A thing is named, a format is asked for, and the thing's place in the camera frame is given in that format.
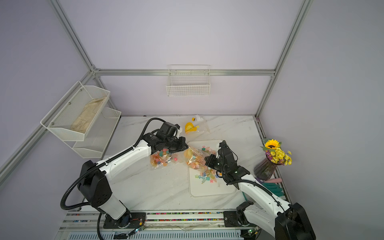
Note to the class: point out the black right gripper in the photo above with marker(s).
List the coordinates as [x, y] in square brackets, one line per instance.
[211, 163]

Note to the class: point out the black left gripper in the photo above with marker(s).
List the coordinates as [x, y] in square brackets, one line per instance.
[183, 145]

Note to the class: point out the clear ziploc bag of candies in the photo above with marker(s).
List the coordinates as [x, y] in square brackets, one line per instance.
[196, 124]

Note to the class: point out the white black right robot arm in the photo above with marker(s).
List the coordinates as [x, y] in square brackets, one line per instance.
[279, 218]

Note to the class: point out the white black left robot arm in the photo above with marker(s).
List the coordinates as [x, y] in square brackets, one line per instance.
[95, 178]

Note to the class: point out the pile of candies on tray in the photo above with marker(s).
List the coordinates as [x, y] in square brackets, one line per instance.
[208, 175]

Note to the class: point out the white plastic tray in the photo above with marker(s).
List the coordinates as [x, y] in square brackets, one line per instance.
[207, 189]

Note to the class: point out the dark glass vase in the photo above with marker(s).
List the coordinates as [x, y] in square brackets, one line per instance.
[265, 169]

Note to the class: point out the sunflower and yellow flower bouquet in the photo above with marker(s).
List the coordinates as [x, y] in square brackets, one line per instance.
[275, 154]

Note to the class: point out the green rubber glove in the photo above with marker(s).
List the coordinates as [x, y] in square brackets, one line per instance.
[275, 188]

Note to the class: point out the beige cloth in shelf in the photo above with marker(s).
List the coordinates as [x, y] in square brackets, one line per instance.
[83, 121]

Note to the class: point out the white two-tier mesh shelf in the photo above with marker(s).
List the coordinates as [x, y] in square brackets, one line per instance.
[94, 142]

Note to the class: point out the white wire wall basket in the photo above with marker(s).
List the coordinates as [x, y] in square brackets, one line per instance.
[188, 80]

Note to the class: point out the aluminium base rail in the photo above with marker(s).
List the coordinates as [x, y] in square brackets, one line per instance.
[159, 225]

